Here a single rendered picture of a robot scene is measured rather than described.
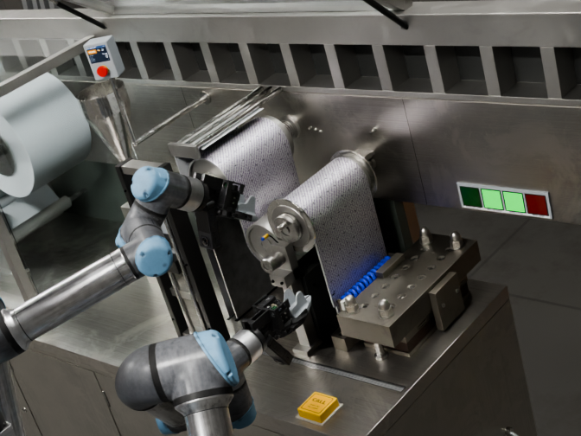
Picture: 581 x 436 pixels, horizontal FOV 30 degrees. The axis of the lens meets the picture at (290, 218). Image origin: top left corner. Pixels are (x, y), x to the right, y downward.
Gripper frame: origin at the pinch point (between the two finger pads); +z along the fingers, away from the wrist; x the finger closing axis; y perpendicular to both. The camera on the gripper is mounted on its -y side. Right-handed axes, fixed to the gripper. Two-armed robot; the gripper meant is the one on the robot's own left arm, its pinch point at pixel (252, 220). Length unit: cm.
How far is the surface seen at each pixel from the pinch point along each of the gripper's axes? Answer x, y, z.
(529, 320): 31, -10, 197
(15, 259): 96, -24, 6
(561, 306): 24, -2, 206
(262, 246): 13.2, -5.4, 19.6
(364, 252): -5.9, -1.1, 36.6
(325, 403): -18.5, -37.8, 17.9
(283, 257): 2.2, -6.8, 15.8
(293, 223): -2.7, 1.5, 11.3
